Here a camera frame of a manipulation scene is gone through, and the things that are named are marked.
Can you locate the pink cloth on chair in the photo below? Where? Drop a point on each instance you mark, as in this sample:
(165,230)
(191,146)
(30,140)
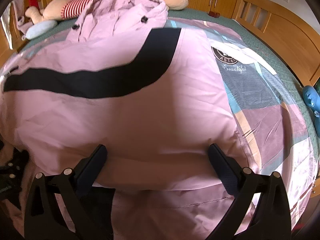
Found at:
(21,23)

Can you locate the striped plush doll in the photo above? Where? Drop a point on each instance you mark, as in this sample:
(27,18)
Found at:
(66,9)

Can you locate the green bed sheet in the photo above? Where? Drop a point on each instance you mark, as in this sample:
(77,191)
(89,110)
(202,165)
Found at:
(254,43)

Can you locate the small red box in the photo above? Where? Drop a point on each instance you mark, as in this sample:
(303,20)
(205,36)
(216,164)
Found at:
(214,14)

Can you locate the patchwork pink duvet cover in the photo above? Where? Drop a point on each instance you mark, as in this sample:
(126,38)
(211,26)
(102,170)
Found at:
(270,123)

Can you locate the pink black puffer jacket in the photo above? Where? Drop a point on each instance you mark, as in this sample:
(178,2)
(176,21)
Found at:
(154,96)

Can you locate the blue plush toy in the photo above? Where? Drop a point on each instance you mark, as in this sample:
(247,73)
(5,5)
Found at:
(311,99)

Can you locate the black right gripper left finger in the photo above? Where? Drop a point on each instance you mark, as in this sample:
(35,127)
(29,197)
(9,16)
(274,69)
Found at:
(68,206)

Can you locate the light blue pillow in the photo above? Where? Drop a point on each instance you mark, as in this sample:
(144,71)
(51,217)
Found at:
(40,29)

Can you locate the wooden headboard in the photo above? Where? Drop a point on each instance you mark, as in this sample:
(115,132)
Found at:
(289,36)

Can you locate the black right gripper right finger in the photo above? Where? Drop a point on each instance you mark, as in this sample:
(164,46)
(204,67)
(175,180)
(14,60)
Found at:
(271,218)

